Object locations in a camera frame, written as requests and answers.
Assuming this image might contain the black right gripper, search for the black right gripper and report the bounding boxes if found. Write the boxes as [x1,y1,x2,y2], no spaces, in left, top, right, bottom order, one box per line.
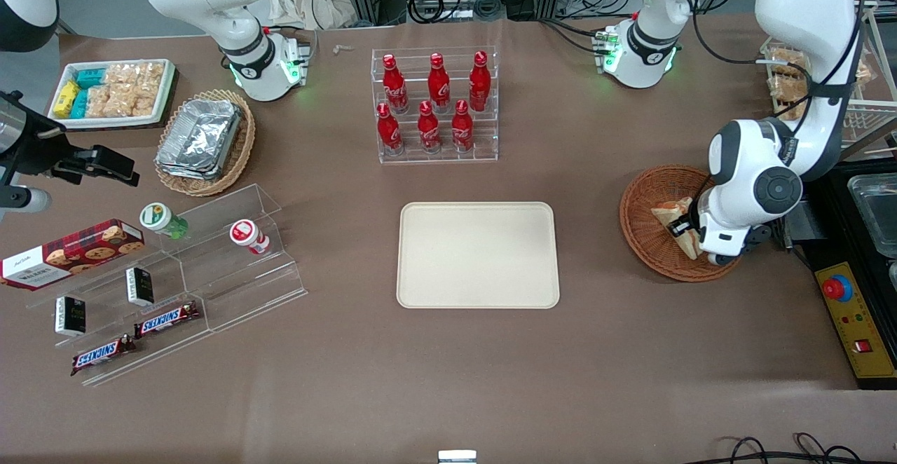
[0,91,140,187]

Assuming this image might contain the red tartan cookie box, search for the red tartan cookie box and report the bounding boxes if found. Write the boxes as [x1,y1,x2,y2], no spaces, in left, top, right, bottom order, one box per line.
[0,219,146,291]

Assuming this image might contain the triangular sandwich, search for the triangular sandwich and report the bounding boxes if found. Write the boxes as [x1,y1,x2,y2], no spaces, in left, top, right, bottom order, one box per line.
[651,198,703,260]

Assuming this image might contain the beige plastic tray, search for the beige plastic tray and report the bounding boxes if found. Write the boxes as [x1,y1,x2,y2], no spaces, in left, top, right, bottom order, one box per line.
[397,202,561,309]

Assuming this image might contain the small black white box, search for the small black white box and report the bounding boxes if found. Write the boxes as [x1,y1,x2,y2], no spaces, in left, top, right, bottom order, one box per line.
[55,296,87,337]
[125,266,155,307]

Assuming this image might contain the red capped drink bottle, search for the red capped drink bottle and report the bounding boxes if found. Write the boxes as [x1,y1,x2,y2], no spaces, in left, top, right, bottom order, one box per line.
[229,219,271,256]

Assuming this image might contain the black yellow control box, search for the black yellow control box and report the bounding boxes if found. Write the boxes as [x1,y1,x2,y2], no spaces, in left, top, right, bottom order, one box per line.
[799,159,897,390]

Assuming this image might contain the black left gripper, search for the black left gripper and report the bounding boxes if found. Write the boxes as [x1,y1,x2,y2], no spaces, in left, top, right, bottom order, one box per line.
[669,185,773,256]

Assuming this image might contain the clear plastic container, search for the clear plastic container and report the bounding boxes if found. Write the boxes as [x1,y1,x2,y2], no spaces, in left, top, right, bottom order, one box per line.
[847,173,897,259]

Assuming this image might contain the green capped drink bottle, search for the green capped drink bottle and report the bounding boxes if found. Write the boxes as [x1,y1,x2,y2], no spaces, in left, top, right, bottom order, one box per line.
[139,203,189,240]

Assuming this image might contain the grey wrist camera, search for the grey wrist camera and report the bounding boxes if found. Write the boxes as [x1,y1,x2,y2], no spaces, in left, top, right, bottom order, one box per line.
[699,227,747,266]
[0,185,53,221]

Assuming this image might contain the white wire rack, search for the white wire rack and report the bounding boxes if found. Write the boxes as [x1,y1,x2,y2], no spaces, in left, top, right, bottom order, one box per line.
[760,1,897,146]

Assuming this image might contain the red cola bottle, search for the red cola bottle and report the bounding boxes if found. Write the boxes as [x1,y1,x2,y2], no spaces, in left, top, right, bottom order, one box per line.
[376,102,404,156]
[427,52,451,113]
[468,50,491,113]
[382,54,409,114]
[451,100,475,153]
[418,100,442,154]

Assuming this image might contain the clear acrylic stepped shelf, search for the clear acrylic stepped shelf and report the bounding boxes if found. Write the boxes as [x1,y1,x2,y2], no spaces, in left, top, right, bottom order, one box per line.
[25,184,309,388]

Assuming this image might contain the brown wicker basket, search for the brown wicker basket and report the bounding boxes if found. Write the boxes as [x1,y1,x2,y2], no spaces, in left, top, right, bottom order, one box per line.
[619,164,744,283]

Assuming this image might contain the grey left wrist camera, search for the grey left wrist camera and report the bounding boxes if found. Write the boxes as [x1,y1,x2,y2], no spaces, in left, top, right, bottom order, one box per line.
[699,227,747,266]

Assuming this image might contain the stack of foil trays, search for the stack of foil trays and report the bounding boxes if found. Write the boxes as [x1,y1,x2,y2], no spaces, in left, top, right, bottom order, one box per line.
[156,98,243,181]

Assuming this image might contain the light wicker basket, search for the light wicker basket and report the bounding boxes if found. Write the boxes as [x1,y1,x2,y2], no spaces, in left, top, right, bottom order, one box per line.
[154,89,256,197]

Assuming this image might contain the clear acrylic bottle rack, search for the clear acrylic bottle rack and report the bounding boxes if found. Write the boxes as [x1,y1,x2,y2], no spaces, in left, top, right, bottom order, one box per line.
[370,46,500,165]

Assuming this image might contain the coiled black cable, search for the coiled black cable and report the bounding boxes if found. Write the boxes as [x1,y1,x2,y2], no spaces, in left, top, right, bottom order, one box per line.
[409,0,465,25]

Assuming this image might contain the red emergency stop button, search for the red emergency stop button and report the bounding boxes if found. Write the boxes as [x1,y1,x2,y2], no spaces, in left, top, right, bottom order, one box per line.
[823,276,854,303]

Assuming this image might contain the black base cables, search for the black base cables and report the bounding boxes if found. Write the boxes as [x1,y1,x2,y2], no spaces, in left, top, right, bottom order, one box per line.
[538,17,612,56]

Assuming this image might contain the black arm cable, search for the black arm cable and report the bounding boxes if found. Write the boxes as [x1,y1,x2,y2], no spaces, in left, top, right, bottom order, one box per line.
[690,0,870,144]

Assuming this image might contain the black floor cables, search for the black floor cables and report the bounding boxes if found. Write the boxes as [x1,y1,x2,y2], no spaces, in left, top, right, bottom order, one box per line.
[701,432,871,464]

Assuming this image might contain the yellow snack packet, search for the yellow snack packet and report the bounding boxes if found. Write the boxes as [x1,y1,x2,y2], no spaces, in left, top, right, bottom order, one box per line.
[53,82,81,118]

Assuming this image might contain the white rectangular snack tray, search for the white rectangular snack tray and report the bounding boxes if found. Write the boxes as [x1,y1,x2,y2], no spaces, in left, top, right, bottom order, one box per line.
[48,59,176,130]

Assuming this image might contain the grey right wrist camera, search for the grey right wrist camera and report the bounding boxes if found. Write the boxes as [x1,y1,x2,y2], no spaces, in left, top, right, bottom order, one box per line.
[0,185,53,221]

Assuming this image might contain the snickers chocolate bar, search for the snickers chocolate bar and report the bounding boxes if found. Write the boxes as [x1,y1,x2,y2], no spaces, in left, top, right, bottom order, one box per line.
[70,334,137,377]
[133,301,201,339]

